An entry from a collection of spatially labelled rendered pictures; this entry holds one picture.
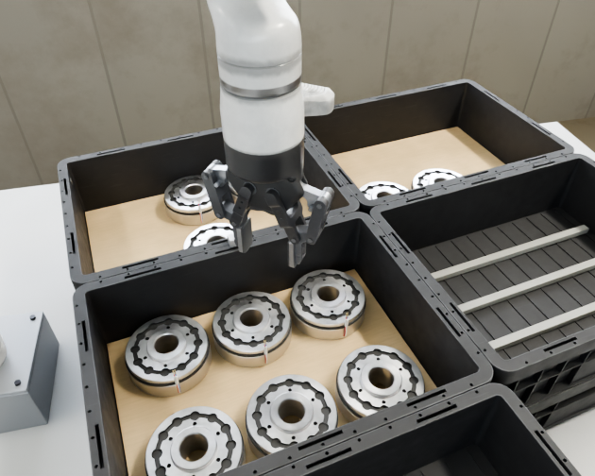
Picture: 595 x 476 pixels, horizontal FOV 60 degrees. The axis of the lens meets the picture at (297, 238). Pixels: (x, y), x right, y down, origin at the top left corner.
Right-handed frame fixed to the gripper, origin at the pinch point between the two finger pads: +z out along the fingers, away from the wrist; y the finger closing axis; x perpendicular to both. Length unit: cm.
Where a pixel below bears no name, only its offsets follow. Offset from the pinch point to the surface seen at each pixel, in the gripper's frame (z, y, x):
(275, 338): 14.1, 1.0, -1.8
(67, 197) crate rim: 7.2, -35.2, 4.9
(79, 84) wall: 54, -139, 111
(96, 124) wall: 73, -138, 112
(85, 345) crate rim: 8.6, -16.2, -14.5
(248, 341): 14.1, -1.8, -3.5
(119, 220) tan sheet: 17.2, -34.6, 12.5
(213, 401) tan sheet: 17.2, -3.0, -11.0
